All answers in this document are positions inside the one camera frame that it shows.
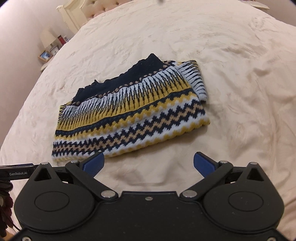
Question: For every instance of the cream tufted headboard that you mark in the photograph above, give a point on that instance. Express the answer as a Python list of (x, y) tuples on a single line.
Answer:
[(74, 16)]

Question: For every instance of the white nightstand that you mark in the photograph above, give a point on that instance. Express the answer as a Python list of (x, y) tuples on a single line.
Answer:
[(45, 65)]

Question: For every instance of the small white picture frame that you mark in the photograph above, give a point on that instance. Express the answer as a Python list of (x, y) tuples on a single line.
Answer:
[(54, 49)]

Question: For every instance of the patterned knit sweater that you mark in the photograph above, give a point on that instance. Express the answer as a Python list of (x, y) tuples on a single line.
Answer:
[(129, 111)]

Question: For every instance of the cream table lamp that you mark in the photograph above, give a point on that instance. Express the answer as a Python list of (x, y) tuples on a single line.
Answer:
[(47, 38)]

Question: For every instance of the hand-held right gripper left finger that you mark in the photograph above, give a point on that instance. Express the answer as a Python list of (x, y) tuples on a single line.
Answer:
[(94, 164)]

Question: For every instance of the pink tufted headboard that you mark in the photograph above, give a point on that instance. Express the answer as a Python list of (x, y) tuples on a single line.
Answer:
[(104, 7)]

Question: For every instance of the wooden photo frame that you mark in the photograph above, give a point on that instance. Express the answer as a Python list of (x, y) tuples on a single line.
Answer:
[(45, 55)]

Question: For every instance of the bed with cream blanket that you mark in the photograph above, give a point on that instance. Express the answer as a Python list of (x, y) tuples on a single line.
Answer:
[(231, 81)]

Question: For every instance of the dark maroon fuzzy garment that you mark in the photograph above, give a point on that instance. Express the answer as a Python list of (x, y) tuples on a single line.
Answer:
[(5, 208)]

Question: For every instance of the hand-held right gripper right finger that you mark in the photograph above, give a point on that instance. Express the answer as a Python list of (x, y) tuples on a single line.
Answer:
[(203, 164)]

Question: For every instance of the red bottle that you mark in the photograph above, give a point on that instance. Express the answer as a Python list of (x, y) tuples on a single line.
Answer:
[(61, 41)]

